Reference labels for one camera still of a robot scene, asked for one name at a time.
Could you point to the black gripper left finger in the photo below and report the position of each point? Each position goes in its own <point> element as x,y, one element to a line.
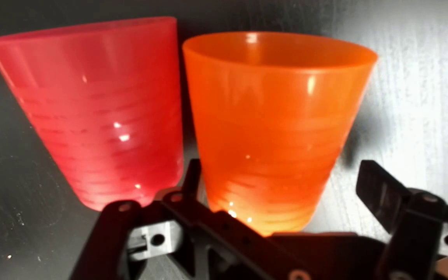
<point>113,233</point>

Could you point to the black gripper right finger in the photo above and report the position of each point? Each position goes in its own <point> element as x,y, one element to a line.
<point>416,227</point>

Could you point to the pink plastic cup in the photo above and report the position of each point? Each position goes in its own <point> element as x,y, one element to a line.
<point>100,102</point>

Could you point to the orange plastic cup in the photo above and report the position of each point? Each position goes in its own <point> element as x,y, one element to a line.
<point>271,129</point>

